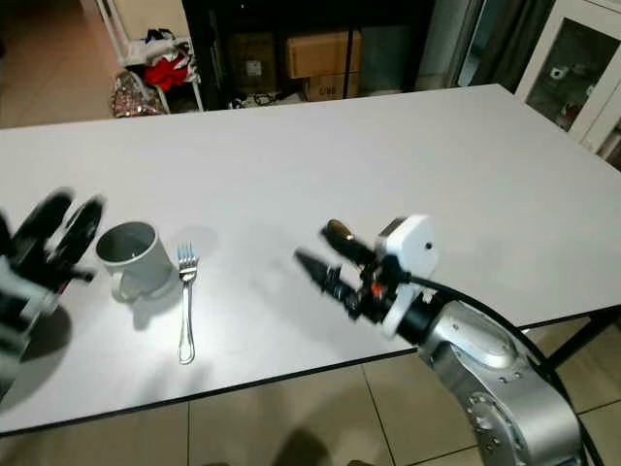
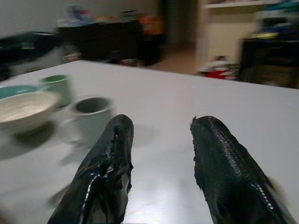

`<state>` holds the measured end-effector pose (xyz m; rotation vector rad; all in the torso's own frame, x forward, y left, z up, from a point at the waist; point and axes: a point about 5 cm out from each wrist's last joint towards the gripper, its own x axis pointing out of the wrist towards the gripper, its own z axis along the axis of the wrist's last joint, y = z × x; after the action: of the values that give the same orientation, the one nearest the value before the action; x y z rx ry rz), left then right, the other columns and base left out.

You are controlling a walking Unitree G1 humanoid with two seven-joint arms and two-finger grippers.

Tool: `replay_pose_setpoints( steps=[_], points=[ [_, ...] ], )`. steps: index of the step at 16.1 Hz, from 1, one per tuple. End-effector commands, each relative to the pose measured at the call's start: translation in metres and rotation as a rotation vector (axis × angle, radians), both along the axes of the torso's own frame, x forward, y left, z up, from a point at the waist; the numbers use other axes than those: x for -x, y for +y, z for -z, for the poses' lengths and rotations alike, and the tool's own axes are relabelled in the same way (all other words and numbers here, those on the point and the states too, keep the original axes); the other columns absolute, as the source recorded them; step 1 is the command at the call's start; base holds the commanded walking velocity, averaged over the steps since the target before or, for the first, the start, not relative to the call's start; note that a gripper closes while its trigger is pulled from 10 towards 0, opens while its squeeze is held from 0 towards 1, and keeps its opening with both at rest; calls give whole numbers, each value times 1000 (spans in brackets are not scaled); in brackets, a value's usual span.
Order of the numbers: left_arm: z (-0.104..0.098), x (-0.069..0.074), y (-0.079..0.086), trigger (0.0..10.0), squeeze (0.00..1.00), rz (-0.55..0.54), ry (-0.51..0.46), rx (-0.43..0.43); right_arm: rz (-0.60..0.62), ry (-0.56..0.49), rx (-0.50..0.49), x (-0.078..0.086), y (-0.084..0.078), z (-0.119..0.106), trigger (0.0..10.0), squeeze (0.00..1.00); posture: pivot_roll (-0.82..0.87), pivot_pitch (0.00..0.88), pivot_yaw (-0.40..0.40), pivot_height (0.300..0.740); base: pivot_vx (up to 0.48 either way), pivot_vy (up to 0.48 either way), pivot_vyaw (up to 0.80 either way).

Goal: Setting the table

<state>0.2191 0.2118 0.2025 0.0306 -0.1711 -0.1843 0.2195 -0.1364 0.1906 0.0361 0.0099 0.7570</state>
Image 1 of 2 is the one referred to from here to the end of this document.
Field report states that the grey ceramic mug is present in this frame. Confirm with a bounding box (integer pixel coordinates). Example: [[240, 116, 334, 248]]
[[96, 220, 169, 303]]

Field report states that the dark grey curtain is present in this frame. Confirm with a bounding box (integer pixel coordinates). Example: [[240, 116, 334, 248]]
[[470, 0, 560, 94]]

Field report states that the red cloth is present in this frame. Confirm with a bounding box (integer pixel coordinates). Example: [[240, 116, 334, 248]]
[[144, 54, 191, 92]]

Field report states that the patterned sequin bag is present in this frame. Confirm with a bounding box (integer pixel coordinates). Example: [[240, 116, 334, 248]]
[[111, 70, 172, 119]]

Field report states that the white glass door cabinet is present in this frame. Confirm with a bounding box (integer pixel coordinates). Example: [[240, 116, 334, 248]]
[[512, 0, 621, 171]]

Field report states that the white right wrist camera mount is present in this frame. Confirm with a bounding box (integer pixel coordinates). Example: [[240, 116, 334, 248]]
[[376, 214, 441, 340]]

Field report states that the black table leg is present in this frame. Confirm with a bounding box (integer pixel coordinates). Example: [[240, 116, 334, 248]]
[[539, 309, 621, 372]]

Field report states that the bronze metal spoon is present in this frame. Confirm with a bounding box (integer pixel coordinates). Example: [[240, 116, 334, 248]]
[[324, 218, 354, 246]]

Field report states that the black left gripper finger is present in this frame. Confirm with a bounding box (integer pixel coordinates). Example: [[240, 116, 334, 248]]
[[15, 188, 76, 263], [60, 195, 108, 271]]

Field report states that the black shelf unit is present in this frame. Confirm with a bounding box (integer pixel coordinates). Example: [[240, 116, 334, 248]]
[[182, 0, 440, 110]]

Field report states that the white metal rack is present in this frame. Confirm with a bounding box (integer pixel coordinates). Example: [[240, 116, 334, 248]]
[[95, 0, 207, 114]]

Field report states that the silver metal fork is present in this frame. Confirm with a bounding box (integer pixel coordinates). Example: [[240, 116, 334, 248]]
[[176, 242, 201, 367]]

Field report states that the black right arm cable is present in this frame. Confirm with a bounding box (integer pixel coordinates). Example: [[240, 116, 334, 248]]
[[412, 275, 607, 466]]

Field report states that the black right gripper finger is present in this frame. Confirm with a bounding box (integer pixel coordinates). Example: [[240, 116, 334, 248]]
[[332, 231, 387, 273], [293, 249, 353, 295]]

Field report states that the dark cardboard box with label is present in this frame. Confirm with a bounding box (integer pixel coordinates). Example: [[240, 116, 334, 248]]
[[227, 33, 278, 94]]

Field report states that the low brown printed cardboard box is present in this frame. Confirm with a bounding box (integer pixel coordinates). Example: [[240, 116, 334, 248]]
[[301, 75, 361, 103]]

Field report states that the large brown cardboard box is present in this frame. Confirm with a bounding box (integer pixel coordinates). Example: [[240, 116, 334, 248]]
[[285, 29, 363, 80]]

